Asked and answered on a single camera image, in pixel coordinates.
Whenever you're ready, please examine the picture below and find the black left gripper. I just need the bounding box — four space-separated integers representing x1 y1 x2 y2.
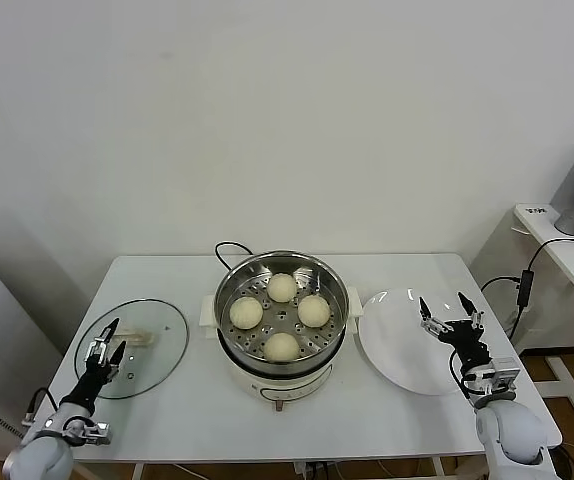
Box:
60 317 128 417

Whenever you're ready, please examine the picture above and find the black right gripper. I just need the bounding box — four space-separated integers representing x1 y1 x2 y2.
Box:
418 292 494 370

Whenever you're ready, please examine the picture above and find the glass lid with white handle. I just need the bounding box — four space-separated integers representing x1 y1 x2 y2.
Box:
73 298 190 400

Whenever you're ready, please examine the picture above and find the white steamed baozi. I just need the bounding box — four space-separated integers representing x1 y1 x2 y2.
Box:
264 332 300 364
266 273 298 304
297 294 332 327
229 297 264 331

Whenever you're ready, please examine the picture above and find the stainless steel steamer basket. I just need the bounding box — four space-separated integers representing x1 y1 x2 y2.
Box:
200 251 366 366

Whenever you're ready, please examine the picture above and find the white round plate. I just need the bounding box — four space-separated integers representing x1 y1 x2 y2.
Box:
358 288 482 397

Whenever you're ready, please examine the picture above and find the white side desk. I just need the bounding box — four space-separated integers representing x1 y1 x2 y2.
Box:
510 202 574 429

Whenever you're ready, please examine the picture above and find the white electric cooker base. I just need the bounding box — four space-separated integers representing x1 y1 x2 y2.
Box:
202 317 363 414

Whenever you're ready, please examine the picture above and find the white power strip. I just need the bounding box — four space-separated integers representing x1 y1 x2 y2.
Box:
294 460 331 480

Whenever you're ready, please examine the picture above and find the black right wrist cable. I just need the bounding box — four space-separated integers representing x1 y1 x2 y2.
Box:
447 349 473 401

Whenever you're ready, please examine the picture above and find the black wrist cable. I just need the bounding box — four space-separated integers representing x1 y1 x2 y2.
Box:
447 349 473 401
22 387 53 426

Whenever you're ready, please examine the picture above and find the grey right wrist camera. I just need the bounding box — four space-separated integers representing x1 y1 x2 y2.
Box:
466 355 522 396

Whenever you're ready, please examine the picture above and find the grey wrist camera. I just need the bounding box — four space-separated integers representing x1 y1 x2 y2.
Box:
466 355 522 396
69 419 113 446

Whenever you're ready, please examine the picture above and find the black laptop charger cable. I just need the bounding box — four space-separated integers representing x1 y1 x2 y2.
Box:
480 237 574 354

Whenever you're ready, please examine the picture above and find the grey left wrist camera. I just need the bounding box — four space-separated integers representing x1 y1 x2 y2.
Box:
69 419 113 446

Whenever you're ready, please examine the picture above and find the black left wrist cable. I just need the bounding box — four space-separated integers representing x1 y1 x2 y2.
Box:
22 387 53 426

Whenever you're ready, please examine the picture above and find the black cooker power cord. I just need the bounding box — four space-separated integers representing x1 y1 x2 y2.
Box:
215 241 256 274

